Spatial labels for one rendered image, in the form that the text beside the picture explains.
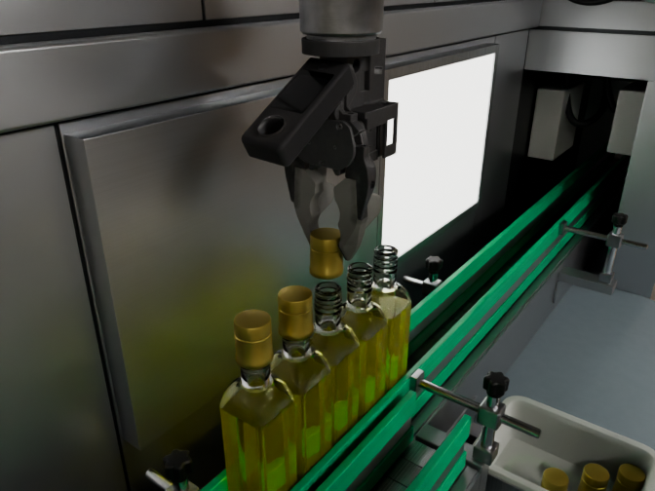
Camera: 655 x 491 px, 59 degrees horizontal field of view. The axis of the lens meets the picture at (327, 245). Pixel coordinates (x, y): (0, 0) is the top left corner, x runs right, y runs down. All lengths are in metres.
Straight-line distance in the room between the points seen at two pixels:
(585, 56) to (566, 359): 0.66
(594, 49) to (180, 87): 1.05
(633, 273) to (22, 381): 1.31
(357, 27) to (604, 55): 0.98
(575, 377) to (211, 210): 0.82
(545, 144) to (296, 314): 1.17
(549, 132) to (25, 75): 1.34
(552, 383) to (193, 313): 0.75
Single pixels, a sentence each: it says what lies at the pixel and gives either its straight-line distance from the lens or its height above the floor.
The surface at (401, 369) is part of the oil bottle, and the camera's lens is 0.78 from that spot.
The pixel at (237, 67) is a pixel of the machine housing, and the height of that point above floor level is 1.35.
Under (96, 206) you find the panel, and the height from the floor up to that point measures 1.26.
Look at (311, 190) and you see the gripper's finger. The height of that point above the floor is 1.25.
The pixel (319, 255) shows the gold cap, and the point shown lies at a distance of 0.58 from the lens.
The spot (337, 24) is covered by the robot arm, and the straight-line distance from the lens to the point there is 0.52.
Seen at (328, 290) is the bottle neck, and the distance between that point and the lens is 0.63.
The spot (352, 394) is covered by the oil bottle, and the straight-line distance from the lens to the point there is 0.69.
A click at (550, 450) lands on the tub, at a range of 1.01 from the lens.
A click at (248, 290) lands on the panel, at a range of 0.71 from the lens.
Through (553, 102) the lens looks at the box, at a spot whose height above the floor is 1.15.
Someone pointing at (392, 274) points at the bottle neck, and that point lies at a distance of 0.70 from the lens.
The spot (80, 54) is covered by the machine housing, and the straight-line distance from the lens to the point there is 0.53.
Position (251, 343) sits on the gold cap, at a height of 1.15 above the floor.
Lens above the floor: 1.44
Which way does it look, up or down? 25 degrees down
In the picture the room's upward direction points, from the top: straight up
